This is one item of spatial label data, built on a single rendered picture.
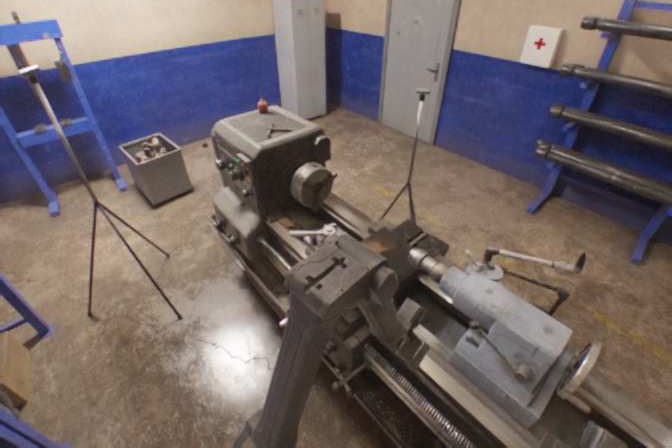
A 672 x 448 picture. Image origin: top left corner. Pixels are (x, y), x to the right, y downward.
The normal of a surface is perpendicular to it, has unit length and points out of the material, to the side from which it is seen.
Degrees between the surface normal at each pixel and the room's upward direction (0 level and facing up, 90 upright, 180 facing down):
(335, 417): 0
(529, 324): 0
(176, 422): 0
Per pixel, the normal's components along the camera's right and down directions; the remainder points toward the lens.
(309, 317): -0.64, 0.07
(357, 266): 0.01, -0.82
